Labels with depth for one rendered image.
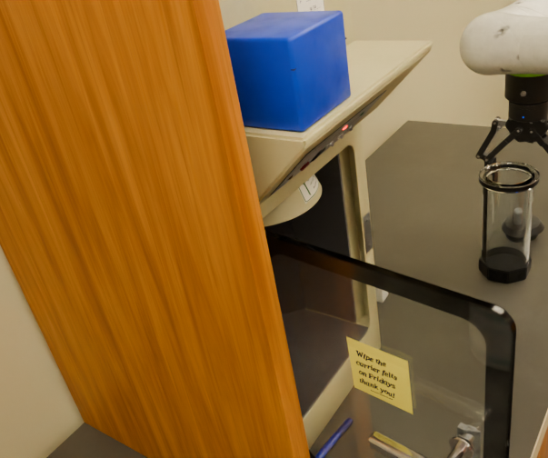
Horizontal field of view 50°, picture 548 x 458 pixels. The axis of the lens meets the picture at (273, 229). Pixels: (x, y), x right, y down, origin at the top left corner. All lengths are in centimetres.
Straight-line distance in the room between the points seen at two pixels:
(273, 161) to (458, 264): 82
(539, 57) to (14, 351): 97
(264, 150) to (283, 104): 5
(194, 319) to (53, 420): 54
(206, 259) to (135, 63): 20
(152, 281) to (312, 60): 31
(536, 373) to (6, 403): 88
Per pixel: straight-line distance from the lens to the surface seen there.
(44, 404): 115
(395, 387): 66
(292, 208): 82
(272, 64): 57
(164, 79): 53
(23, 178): 80
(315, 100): 59
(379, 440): 66
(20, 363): 109
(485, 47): 112
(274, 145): 58
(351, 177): 96
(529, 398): 108
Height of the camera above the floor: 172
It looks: 30 degrees down
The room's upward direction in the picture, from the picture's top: 11 degrees counter-clockwise
